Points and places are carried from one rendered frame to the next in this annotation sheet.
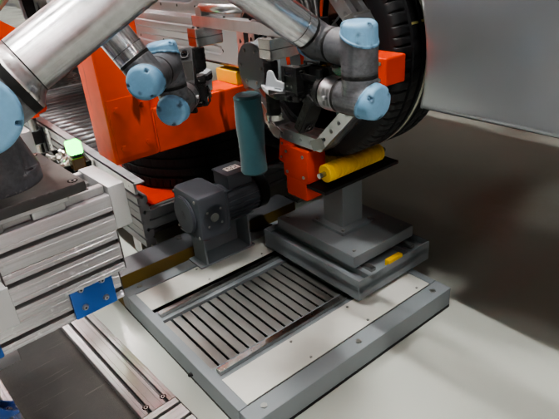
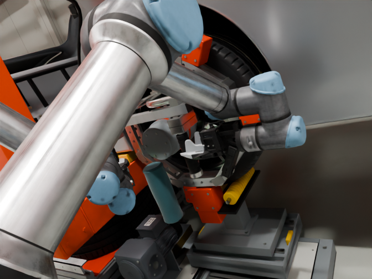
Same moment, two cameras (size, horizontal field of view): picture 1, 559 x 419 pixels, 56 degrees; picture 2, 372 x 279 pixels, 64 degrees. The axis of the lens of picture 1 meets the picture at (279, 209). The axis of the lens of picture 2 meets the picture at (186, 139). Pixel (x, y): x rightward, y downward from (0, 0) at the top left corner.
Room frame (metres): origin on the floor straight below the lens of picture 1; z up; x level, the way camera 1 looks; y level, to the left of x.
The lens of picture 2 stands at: (0.45, 0.23, 1.13)
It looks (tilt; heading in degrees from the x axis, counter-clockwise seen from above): 16 degrees down; 344
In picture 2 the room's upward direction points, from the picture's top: 21 degrees counter-clockwise
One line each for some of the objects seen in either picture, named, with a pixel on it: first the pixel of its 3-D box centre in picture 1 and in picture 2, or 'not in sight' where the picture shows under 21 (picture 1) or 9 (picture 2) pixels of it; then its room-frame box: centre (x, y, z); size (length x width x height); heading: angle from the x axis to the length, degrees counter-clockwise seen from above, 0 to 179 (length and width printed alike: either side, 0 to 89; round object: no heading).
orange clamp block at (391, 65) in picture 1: (381, 67); (253, 111); (1.34, -0.29, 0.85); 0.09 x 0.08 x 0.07; 37
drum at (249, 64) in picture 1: (279, 59); (170, 133); (1.54, -0.04, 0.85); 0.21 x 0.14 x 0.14; 127
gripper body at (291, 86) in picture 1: (309, 84); (225, 138); (1.20, -0.09, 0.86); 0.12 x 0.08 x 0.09; 37
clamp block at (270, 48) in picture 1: (279, 46); (182, 120); (1.33, -0.03, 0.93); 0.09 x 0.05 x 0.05; 127
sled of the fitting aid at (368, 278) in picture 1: (343, 243); (244, 239); (1.69, -0.23, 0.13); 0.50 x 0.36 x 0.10; 37
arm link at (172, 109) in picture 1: (175, 105); (120, 195); (1.28, 0.23, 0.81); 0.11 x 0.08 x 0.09; 173
